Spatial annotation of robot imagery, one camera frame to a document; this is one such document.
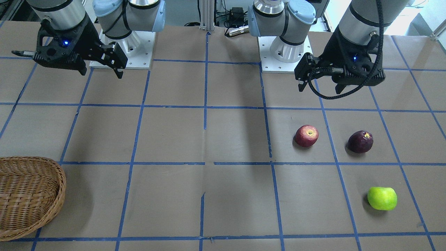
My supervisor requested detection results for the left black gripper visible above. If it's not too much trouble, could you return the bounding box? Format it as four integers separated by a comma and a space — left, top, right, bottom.
294, 28, 385, 95

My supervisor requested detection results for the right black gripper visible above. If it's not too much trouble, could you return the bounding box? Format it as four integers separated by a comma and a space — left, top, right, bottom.
11, 14, 128, 79

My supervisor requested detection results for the red yellow apple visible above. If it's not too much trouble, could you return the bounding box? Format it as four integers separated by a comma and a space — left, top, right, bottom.
294, 124, 319, 147

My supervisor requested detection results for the dark red apple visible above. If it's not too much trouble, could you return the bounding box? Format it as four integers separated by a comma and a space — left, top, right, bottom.
347, 130, 374, 154

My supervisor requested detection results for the green apple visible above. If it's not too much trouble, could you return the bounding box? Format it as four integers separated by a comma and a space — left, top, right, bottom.
367, 187, 397, 211

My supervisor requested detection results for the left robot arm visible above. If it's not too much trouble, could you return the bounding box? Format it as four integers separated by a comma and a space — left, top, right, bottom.
247, 0, 408, 100

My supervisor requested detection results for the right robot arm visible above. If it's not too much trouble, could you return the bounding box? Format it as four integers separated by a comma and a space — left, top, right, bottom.
12, 0, 166, 78

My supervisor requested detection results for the wicker basket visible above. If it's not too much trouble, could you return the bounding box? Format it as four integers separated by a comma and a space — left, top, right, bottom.
0, 156, 67, 242

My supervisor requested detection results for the silver cylindrical connector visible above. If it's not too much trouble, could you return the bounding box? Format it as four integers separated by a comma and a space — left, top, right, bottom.
224, 25, 249, 38

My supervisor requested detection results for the black power adapter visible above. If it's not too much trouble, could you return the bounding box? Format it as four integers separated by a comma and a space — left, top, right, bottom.
229, 7, 244, 23

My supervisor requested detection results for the black braided cable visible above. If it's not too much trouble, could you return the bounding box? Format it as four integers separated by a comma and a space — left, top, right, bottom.
307, 0, 384, 100

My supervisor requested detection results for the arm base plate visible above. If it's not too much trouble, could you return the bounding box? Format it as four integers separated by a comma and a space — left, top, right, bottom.
257, 36, 312, 74
99, 31, 157, 70

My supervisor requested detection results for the aluminium frame post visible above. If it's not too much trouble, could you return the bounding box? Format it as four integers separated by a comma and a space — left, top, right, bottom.
198, 0, 215, 33

